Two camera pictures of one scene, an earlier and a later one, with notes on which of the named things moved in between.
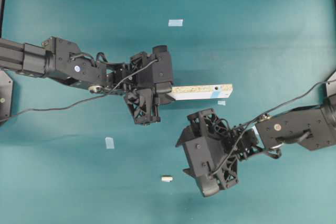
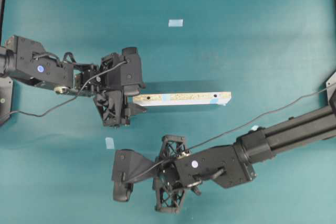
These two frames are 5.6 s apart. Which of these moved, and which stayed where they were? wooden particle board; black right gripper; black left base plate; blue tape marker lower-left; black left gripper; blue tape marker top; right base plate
Moved: black left gripper; wooden particle board; black right gripper
Stayed: blue tape marker lower-left; right base plate; blue tape marker top; black left base plate
